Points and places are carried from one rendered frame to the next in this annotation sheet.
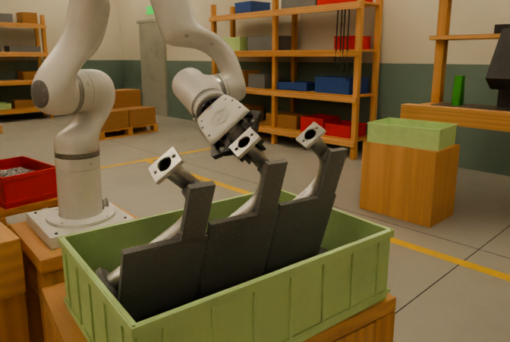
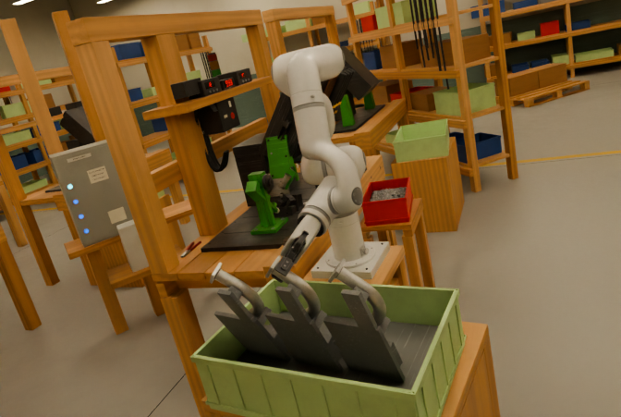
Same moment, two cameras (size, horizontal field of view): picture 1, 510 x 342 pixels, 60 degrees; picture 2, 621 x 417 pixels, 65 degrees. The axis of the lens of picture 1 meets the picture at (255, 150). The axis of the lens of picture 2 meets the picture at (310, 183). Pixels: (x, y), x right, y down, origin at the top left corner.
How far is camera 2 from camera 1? 1.22 m
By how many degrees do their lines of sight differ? 67
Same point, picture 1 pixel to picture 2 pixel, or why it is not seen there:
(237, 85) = (340, 201)
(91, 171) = (341, 227)
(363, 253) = (371, 398)
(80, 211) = (338, 255)
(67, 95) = (311, 174)
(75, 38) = not seen: hidden behind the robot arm
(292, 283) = (290, 384)
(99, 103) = not seen: hidden behind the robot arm
